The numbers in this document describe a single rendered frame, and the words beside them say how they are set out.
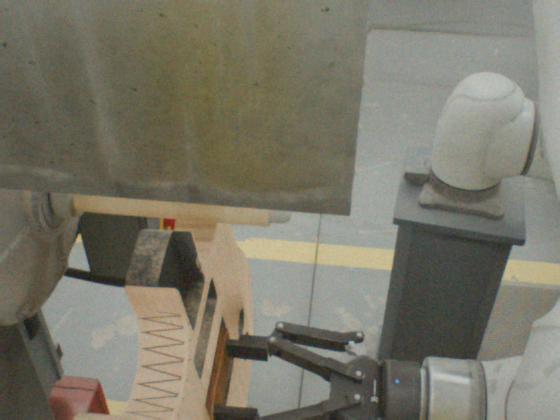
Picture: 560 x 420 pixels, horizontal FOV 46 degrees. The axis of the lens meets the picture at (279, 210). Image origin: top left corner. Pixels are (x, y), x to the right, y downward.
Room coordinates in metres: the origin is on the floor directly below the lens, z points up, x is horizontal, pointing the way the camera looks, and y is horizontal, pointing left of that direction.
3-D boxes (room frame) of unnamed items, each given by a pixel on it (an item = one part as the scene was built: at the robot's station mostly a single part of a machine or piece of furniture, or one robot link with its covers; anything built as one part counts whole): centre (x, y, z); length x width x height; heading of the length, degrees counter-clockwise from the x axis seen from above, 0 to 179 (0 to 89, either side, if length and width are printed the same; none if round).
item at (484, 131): (1.16, -0.42, 0.87); 0.18 x 0.16 x 0.22; 77
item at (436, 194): (1.17, -0.39, 0.73); 0.22 x 0.18 x 0.06; 75
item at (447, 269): (1.16, -0.41, 0.35); 0.28 x 0.28 x 0.70; 75
